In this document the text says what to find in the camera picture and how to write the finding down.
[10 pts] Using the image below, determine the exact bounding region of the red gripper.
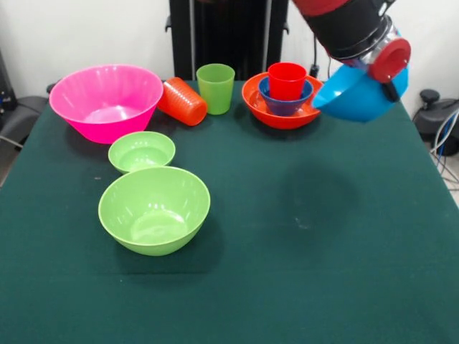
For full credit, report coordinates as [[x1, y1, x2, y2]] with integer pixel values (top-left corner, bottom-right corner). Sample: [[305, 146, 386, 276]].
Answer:
[[369, 37, 412, 103]]

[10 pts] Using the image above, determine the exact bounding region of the large light blue bowl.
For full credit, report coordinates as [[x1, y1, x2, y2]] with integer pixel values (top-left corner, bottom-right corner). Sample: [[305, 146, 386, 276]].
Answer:
[[311, 63, 411, 124]]

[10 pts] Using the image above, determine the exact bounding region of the red cup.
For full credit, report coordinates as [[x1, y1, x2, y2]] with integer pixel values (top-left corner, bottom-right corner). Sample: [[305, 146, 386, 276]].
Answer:
[[267, 62, 308, 102]]

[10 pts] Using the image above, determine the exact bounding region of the small dark blue bowl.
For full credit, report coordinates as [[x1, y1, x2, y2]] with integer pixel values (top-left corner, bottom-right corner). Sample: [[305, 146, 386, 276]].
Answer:
[[258, 77, 314, 117]]

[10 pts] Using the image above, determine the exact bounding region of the orange bowl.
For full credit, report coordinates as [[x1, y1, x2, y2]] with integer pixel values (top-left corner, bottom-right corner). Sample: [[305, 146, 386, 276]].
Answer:
[[241, 72, 326, 130]]

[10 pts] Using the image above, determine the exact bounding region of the orange cup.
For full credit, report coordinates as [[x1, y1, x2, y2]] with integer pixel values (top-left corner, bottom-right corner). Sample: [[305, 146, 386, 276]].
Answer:
[[157, 77, 209, 127]]

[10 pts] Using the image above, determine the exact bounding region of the large green bowl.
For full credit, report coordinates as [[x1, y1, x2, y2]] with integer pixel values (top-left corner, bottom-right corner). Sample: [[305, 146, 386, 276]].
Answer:
[[98, 166, 212, 257]]

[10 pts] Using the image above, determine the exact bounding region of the black chair base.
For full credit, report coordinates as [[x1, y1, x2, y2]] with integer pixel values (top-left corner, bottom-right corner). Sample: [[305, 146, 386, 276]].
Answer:
[[412, 89, 459, 157]]

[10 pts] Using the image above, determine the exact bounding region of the green cup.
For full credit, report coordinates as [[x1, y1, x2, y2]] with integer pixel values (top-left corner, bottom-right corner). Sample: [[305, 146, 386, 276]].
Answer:
[[195, 63, 236, 116]]

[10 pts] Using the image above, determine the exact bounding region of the dark green table cloth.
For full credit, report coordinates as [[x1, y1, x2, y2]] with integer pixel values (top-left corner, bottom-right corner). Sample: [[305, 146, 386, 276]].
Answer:
[[0, 79, 459, 344]]

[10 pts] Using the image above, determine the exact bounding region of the small green bowl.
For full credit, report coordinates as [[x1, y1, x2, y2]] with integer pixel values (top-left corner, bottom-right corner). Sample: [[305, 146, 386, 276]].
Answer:
[[108, 130, 176, 175]]

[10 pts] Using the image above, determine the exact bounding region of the large pink bowl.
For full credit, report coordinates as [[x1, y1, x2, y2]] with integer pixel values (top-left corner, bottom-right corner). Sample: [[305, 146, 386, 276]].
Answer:
[[49, 64, 164, 145]]

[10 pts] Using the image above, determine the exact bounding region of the grey office chair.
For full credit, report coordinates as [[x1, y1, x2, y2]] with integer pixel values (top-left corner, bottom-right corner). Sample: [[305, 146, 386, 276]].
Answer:
[[0, 95, 50, 150]]

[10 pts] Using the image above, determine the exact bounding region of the black equipment box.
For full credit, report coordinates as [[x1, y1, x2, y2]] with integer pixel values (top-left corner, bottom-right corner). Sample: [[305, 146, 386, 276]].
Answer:
[[0, 49, 19, 113]]

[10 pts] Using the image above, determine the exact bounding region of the bundle of floor cables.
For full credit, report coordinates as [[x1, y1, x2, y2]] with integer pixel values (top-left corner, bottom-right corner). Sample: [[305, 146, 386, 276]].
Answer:
[[429, 107, 459, 189]]

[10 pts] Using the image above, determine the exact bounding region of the black cable with plug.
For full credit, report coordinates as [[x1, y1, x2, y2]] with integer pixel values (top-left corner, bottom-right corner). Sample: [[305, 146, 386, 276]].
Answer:
[[308, 35, 321, 78]]

